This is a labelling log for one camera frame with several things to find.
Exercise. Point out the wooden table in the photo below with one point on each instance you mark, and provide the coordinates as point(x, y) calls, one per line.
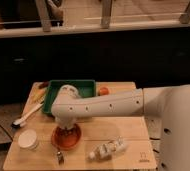
point(139, 155)

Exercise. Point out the red bowl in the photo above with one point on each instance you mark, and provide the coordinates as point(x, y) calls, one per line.
point(66, 142)

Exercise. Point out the orange fruit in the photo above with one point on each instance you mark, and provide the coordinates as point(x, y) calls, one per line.
point(103, 91)

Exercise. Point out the green plastic tray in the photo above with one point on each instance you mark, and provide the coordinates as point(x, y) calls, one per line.
point(86, 89)

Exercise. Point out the dark red small item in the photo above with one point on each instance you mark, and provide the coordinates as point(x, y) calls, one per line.
point(43, 85)

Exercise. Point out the dark red grape bunch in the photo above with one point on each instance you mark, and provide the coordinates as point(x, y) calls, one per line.
point(65, 132)

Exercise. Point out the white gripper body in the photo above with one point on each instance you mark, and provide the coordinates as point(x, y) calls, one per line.
point(66, 123)

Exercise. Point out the clear plastic bottle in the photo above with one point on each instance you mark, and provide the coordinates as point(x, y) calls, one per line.
point(108, 149)

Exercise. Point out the white round lid container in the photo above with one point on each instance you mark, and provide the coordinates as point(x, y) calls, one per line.
point(28, 139)

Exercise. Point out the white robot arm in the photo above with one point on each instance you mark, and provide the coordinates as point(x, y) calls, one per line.
point(171, 104)

